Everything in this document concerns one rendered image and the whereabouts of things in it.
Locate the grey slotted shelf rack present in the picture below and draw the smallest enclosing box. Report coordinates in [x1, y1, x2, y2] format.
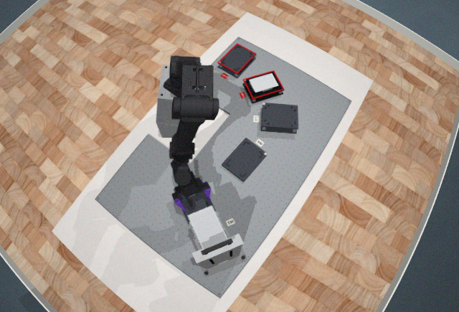
[189, 211, 242, 269]

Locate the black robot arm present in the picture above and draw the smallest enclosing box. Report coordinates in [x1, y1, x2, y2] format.
[164, 56, 219, 199]

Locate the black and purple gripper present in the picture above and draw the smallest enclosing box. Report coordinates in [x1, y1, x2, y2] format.
[172, 177, 211, 212]

